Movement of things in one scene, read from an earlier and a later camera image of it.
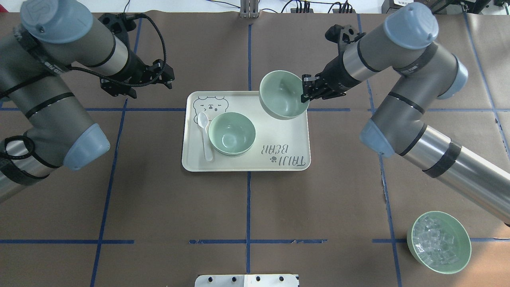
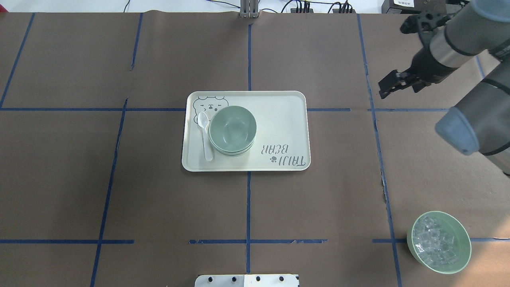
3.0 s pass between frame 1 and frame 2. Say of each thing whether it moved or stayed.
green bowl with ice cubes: stayed
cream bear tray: stayed
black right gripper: moved
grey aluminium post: stayed
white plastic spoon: stayed
